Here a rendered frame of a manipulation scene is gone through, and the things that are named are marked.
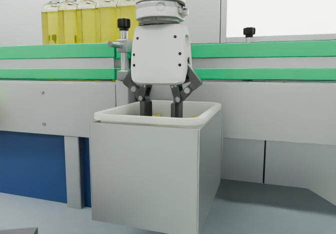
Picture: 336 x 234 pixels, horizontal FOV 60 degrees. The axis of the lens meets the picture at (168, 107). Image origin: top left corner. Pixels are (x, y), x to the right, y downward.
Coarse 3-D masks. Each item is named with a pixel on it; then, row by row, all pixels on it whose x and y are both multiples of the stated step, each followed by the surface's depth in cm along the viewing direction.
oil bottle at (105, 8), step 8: (104, 0) 74; (112, 0) 74; (96, 8) 75; (104, 8) 74; (112, 8) 73; (96, 16) 75; (104, 16) 74; (112, 16) 74; (96, 24) 75; (104, 24) 74; (112, 24) 74; (96, 32) 75; (104, 32) 75; (112, 32) 74; (96, 40) 76; (104, 40) 75; (112, 40) 74
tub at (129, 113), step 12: (120, 108) 51; (132, 108) 56; (156, 108) 62; (168, 108) 62; (192, 108) 60; (204, 108) 59; (216, 108) 51; (108, 120) 42; (120, 120) 42; (132, 120) 41; (144, 120) 41; (156, 120) 40; (168, 120) 39; (180, 120) 39; (192, 120) 39; (204, 120) 41
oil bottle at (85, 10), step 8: (88, 0) 76; (80, 8) 76; (88, 8) 75; (80, 16) 76; (88, 16) 76; (80, 24) 77; (88, 24) 76; (80, 32) 77; (88, 32) 76; (80, 40) 77; (88, 40) 77
